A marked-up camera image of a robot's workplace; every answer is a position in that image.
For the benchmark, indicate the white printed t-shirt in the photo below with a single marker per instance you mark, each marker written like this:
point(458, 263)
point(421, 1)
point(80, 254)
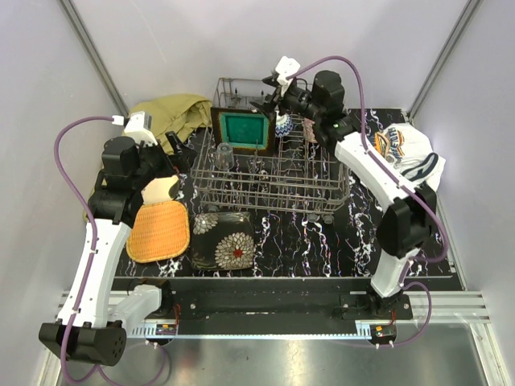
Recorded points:
point(409, 151)

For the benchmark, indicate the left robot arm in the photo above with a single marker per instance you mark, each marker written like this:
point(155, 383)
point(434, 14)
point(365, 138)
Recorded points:
point(133, 209)

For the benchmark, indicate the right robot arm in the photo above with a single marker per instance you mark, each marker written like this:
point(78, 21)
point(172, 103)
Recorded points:
point(406, 222)

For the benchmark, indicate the black floral square plate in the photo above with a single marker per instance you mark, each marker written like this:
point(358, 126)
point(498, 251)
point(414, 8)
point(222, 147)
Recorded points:
point(222, 241)

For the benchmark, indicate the red patterned bowl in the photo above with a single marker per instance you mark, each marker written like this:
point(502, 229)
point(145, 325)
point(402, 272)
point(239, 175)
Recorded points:
point(283, 125)

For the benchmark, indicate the woven bamboo basket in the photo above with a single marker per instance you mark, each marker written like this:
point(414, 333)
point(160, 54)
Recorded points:
point(161, 231)

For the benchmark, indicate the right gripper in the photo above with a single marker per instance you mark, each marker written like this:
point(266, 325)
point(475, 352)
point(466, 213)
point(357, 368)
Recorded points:
point(267, 108)

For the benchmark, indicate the cream round floral plate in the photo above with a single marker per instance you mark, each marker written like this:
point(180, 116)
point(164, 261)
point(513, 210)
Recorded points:
point(161, 190)

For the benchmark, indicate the pink skull pattern mug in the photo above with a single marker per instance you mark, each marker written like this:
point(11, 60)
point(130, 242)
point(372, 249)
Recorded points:
point(308, 131)

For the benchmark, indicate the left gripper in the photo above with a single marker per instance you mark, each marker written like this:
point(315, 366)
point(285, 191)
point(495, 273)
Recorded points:
point(187, 154)

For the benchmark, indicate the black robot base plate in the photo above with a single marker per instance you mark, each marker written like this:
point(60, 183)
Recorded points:
point(234, 307)

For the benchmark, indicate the teal square ceramic dish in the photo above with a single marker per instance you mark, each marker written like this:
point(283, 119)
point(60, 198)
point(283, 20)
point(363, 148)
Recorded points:
point(246, 131)

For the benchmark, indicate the clear drinking glass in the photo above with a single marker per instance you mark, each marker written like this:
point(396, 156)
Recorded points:
point(224, 158)

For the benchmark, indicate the grey wire dish rack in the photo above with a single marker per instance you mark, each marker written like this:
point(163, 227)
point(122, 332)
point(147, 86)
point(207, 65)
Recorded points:
point(299, 176)

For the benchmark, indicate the olive green cloth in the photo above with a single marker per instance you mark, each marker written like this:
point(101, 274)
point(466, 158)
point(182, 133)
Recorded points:
point(181, 113)

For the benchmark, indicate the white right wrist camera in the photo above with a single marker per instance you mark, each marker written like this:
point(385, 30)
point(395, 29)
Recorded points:
point(285, 67)

